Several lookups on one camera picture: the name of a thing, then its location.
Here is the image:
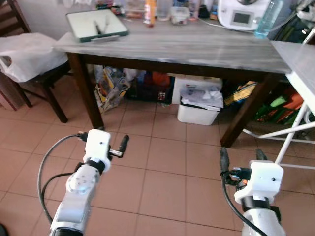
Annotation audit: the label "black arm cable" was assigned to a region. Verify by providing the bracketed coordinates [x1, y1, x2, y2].
[220, 170, 269, 236]
[37, 133, 89, 224]

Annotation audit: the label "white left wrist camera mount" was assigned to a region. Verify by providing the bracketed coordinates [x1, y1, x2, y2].
[84, 129, 112, 166]

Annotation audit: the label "white kitchen appliance with display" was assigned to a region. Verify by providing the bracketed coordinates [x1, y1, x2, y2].
[217, 0, 271, 33]

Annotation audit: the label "green and orange packages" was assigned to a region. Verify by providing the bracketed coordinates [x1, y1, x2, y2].
[253, 90, 307, 126]

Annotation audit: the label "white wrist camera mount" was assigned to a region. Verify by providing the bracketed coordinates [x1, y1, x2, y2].
[235, 160, 285, 205]
[84, 129, 112, 166]

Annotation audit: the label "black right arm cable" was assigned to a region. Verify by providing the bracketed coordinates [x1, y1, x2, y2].
[220, 170, 269, 236]

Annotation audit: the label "small lidded glass jar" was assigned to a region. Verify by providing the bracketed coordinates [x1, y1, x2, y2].
[170, 6, 190, 26]

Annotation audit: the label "clear blue plastic bottle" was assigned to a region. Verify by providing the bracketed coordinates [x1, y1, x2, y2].
[253, 0, 285, 39]

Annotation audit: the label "white tray with green rim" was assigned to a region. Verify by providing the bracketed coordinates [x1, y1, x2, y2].
[65, 9, 130, 44]

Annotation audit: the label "white plastic bag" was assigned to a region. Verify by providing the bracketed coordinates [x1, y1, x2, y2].
[0, 32, 69, 83]

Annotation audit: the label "tall clear glass jar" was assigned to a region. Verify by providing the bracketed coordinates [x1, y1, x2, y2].
[125, 0, 144, 18]

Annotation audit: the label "dark wooden chair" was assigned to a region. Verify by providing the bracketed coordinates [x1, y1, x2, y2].
[0, 0, 70, 124]

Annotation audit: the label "yellow and blue bag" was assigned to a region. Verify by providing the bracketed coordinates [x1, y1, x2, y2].
[224, 81, 257, 108]

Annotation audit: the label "white folding table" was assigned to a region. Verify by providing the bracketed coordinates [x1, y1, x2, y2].
[243, 40, 315, 171]

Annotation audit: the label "clear drinking glass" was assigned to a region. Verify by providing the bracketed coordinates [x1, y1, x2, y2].
[157, 0, 171, 22]

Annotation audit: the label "orange bottle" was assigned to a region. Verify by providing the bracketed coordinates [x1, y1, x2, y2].
[143, 0, 157, 27]

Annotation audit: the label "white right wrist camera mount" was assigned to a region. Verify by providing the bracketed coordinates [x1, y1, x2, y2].
[235, 160, 285, 205]

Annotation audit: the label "dark crate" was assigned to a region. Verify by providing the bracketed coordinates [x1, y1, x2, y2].
[126, 70, 173, 104]

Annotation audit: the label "white bin with liner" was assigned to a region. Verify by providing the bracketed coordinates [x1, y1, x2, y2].
[177, 87, 223, 126]

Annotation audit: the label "grey top dark wood table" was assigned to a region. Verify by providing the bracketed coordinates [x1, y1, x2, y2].
[53, 15, 293, 148]

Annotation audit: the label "colourful printed bag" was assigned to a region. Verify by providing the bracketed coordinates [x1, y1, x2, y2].
[94, 66, 131, 113]

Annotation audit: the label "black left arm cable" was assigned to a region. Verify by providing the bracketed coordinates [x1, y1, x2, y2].
[37, 133, 89, 224]

